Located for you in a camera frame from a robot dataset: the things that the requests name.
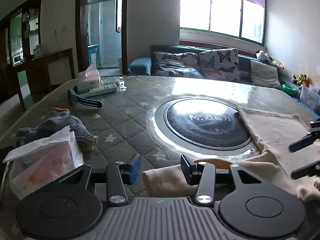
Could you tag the left butterfly print pillow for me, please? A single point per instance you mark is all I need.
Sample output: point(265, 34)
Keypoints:
point(176, 65)

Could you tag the grey plain cushion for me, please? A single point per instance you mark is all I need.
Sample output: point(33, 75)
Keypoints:
point(264, 75)

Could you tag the panda plush toy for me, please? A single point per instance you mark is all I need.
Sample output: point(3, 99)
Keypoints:
point(263, 57)

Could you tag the dark teal sofa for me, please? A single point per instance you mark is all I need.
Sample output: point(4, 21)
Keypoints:
point(145, 66)

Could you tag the clear plastic storage box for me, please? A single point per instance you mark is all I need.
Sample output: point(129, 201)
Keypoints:
point(310, 97)

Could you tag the blue white cabinet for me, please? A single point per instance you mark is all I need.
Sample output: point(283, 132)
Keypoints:
point(94, 55)

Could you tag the black round induction cooktop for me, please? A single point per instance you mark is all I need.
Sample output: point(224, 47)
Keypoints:
point(203, 125)

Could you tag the green plastic bowl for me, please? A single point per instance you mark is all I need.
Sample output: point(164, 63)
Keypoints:
point(289, 90)

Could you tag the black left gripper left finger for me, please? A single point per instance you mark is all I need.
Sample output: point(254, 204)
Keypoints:
point(132, 169)

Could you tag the right butterfly print pillow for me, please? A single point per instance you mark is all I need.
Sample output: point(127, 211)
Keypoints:
point(220, 64)

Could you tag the cream sweatshirt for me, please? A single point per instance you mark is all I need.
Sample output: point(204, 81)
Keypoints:
point(272, 133)

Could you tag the grey quilted star table cover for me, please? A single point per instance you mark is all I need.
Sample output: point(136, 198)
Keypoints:
point(123, 124)

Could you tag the dark wooden side table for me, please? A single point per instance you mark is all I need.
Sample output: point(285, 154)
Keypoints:
point(47, 72)

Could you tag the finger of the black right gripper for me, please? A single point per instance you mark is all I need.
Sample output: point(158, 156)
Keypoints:
point(311, 136)
point(309, 170)

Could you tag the white pink plastic bag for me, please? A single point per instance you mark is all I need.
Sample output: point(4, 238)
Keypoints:
point(42, 161)

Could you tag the pink tissue box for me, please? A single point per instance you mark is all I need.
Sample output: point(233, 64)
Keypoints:
point(88, 79)

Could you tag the colourful plush toys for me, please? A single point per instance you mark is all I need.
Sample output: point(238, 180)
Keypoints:
point(301, 79)

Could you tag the butterfly print pillow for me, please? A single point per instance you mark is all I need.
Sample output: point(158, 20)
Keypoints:
point(220, 64)
point(176, 65)

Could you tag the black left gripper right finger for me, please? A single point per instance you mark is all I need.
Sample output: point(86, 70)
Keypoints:
point(190, 171)

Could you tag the window with green frame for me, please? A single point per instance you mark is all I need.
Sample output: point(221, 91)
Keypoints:
point(242, 19)

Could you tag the white remote control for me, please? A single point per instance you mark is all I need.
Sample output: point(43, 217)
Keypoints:
point(102, 89)

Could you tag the blue grey knitted glove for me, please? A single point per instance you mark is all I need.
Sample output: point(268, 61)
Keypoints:
point(57, 119)

